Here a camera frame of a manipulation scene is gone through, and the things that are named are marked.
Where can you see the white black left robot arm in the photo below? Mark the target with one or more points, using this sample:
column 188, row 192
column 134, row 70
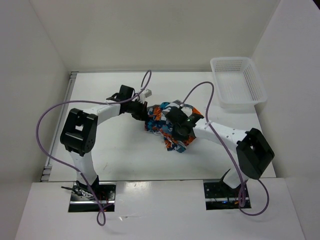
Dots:
column 80, row 129

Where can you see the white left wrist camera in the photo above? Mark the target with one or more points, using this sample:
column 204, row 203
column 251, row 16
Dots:
column 143, row 95

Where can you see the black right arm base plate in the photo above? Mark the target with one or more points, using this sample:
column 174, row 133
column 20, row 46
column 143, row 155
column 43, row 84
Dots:
column 219, row 196

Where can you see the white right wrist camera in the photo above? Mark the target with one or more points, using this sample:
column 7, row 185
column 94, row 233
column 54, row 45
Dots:
column 184, row 105

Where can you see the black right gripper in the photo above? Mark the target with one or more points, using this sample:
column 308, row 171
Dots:
column 181, row 137

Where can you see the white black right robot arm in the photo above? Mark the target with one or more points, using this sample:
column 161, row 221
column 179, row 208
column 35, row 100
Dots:
column 254, row 154

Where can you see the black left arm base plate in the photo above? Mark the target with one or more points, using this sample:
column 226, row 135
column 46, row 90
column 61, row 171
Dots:
column 82, row 202

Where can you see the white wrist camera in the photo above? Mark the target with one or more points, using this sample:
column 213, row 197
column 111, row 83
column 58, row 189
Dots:
column 184, row 105
column 143, row 95

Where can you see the white plastic basket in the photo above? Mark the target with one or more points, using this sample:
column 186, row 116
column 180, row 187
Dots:
column 238, row 84

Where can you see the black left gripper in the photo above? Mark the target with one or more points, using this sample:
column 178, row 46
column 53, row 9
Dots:
column 142, row 114

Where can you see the colourful patterned shorts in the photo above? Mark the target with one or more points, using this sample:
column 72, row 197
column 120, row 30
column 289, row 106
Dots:
column 158, row 124

